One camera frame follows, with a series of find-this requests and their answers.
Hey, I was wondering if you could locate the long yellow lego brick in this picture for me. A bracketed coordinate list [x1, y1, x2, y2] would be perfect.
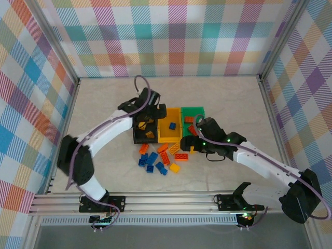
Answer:
[168, 142, 182, 156]

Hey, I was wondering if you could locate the long blue lego brick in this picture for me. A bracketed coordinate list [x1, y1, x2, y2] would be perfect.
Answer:
[155, 162, 169, 175]
[146, 152, 159, 166]

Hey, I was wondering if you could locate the yellow plastic bin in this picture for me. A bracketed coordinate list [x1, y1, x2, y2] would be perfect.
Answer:
[157, 107, 184, 144]

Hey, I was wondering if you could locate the black plastic bin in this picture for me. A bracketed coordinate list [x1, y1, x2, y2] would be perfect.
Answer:
[132, 110, 159, 145]

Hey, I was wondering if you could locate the green plastic bin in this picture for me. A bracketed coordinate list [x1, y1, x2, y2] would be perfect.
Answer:
[181, 106, 208, 143]

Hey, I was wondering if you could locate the wide aluminium extrusion beam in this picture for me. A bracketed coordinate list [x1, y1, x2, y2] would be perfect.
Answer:
[27, 191, 315, 216]

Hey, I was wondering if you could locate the checked colourful backdrop panel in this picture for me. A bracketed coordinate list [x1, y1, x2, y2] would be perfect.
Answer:
[0, 0, 78, 249]
[261, 0, 332, 249]
[38, 0, 299, 78]

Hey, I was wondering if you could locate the green-lit circuit board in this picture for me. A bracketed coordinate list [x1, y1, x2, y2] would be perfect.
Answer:
[89, 212, 116, 226]

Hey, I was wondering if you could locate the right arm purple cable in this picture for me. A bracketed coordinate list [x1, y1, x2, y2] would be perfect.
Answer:
[194, 114, 332, 231]

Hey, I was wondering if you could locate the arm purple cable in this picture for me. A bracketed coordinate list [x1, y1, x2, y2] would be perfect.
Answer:
[64, 74, 153, 231]
[194, 114, 332, 231]

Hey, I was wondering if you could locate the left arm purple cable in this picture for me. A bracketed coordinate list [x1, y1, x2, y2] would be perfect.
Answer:
[64, 74, 153, 231]

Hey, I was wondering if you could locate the thin aluminium frame rail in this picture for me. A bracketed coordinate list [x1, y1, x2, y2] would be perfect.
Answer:
[77, 75, 261, 79]

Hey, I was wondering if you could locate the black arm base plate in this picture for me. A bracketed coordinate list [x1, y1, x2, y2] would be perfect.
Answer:
[216, 193, 266, 212]
[78, 195, 127, 214]

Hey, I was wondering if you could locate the slotted grey cable duct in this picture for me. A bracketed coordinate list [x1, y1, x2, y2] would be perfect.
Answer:
[40, 215, 241, 227]

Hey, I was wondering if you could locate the aluminium frame post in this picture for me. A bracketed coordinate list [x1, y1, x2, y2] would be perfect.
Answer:
[259, 0, 311, 78]
[31, 0, 81, 85]

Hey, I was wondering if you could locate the aluminium frame leg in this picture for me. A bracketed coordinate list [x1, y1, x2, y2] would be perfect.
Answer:
[302, 220, 321, 249]
[22, 215, 44, 249]

